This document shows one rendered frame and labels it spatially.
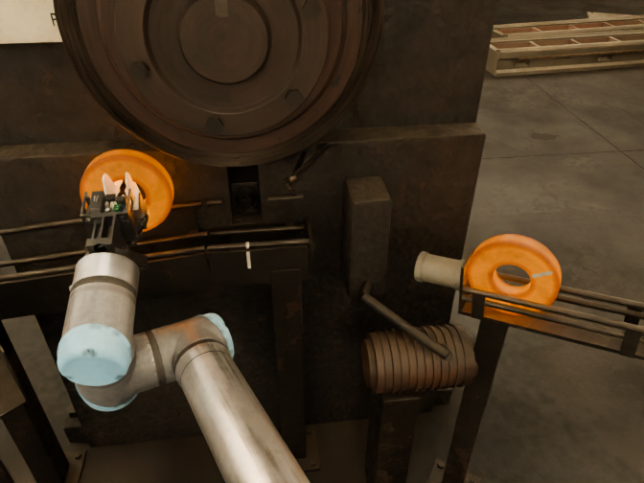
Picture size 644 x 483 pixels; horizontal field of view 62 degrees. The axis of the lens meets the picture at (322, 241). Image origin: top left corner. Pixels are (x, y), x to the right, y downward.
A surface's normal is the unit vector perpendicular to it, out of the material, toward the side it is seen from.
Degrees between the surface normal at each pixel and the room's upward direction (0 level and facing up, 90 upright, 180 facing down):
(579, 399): 0
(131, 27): 90
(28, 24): 90
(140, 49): 90
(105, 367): 101
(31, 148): 0
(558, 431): 0
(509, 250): 90
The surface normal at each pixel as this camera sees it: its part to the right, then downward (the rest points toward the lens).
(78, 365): 0.14, 0.72
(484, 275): -0.47, 0.51
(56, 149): 0.00, -0.81
